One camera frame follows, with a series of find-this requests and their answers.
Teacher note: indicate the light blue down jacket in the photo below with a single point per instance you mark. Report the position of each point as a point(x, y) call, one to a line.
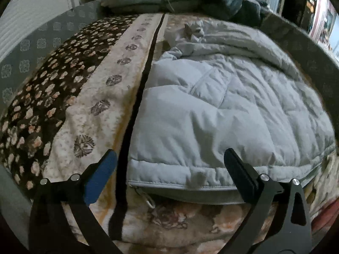
point(225, 111)

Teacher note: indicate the brown floral striped blanket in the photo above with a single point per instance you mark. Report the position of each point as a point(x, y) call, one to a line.
point(87, 98)

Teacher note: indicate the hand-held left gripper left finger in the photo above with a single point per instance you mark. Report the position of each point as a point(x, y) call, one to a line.
point(100, 174)

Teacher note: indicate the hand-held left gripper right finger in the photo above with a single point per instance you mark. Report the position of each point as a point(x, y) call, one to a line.
point(239, 174)

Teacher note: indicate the dark teal striped quilt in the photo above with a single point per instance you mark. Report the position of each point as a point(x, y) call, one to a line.
point(225, 0)

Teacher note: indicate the red cloth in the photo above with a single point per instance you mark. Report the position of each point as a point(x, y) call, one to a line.
point(327, 219)

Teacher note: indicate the floral patterned bed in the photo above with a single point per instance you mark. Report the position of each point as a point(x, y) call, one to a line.
point(39, 42)

